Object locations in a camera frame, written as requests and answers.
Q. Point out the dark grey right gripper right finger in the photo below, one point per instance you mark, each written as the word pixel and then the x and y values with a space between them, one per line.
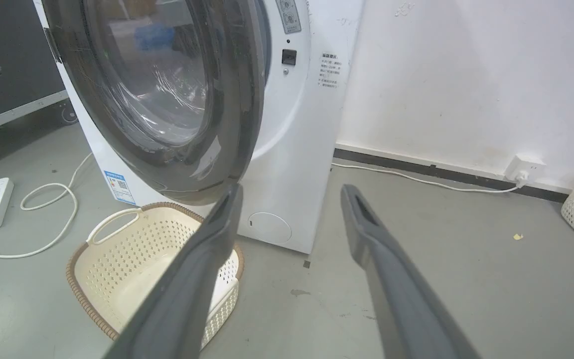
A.
pixel 406 299

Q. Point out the white front-load washing machine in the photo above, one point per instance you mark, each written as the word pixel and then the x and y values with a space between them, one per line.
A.
pixel 297 124

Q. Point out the white wall plug adapter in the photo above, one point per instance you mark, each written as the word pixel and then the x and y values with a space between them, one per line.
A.
pixel 523 168

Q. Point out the black flight case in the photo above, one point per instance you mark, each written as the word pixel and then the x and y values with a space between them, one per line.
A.
pixel 8 65

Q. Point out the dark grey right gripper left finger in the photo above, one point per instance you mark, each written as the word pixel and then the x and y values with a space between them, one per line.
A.
pixel 187 289

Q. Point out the cream perforated laundry basket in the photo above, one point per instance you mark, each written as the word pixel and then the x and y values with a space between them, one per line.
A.
pixel 127 269

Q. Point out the round grey washing machine door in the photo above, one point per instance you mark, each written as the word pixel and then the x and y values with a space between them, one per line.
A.
pixel 167 89

